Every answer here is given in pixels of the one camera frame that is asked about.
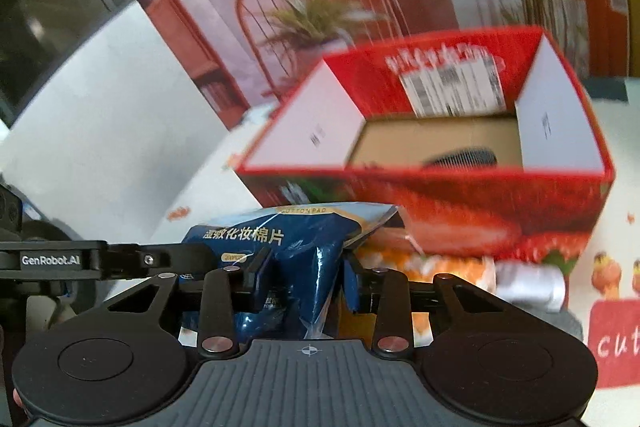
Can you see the white satin cloth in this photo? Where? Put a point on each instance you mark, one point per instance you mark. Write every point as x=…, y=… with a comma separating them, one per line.
x=530, y=284

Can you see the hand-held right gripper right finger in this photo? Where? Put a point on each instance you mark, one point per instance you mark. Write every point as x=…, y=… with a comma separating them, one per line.
x=352, y=287

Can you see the black ribbed sock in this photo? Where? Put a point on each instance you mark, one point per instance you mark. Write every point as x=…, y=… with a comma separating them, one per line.
x=462, y=157

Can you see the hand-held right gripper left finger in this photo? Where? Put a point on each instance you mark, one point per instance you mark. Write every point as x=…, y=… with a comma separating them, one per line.
x=257, y=279

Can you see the blue cotton pad packet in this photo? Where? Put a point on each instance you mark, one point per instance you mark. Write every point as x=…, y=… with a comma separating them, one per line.
x=300, y=247

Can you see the grey knit sock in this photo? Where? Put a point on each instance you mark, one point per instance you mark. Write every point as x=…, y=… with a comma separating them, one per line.
x=565, y=324

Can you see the red strawberry print box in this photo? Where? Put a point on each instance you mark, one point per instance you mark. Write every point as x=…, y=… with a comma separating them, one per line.
x=450, y=207

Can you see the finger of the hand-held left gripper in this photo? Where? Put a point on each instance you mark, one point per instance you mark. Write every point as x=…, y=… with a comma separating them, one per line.
x=160, y=259

